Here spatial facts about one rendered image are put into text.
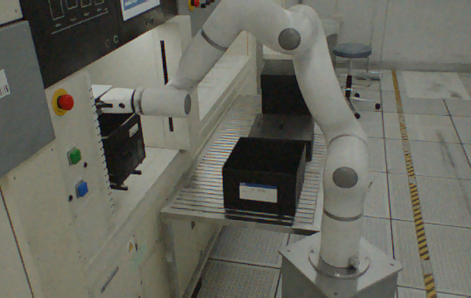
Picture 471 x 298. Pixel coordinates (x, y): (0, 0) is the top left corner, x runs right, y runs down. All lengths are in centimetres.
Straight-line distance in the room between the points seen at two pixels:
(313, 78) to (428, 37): 476
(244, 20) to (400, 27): 474
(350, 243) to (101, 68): 118
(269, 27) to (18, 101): 59
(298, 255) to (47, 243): 76
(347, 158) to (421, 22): 473
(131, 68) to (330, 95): 94
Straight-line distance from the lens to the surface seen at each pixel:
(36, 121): 113
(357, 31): 588
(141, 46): 188
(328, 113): 125
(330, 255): 149
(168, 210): 179
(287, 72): 245
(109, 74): 198
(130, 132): 154
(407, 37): 592
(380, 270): 154
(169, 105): 137
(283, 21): 114
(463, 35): 600
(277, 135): 208
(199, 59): 128
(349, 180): 125
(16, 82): 108
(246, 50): 328
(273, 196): 168
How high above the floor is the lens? 175
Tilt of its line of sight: 27 degrees down
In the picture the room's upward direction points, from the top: 2 degrees counter-clockwise
